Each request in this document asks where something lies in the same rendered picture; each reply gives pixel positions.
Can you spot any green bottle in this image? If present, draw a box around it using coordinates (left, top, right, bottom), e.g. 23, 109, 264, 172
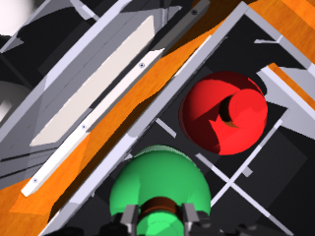
109, 145, 212, 236

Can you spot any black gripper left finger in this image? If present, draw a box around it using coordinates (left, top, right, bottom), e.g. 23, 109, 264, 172
43, 205, 139, 236

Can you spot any red bottle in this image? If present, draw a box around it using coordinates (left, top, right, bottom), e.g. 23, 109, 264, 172
178, 71, 268, 155

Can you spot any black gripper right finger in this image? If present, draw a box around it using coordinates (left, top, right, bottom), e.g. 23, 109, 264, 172
181, 203, 291, 236

